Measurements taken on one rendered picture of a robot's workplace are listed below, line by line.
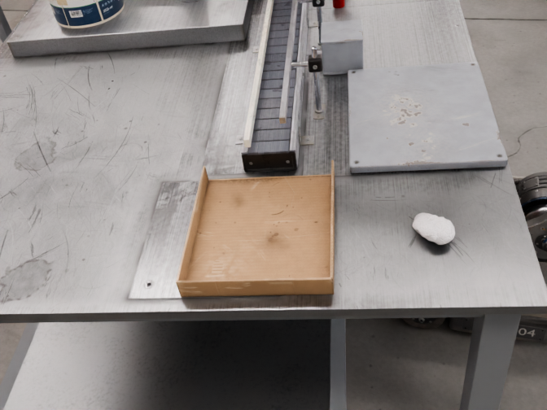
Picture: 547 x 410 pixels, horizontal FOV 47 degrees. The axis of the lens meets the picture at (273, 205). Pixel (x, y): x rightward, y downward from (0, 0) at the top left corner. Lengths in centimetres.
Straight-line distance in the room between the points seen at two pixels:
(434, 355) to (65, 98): 126
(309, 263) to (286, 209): 15
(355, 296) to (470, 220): 27
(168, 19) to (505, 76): 176
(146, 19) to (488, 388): 128
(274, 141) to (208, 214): 20
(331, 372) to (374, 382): 27
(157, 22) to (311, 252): 94
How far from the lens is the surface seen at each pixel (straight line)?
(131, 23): 186
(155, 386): 175
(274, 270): 110
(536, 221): 183
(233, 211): 121
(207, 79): 162
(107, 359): 185
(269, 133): 131
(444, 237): 111
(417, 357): 198
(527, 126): 282
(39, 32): 196
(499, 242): 115
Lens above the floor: 165
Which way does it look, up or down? 43 degrees down
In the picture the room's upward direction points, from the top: 9 degrees counter-clockwise
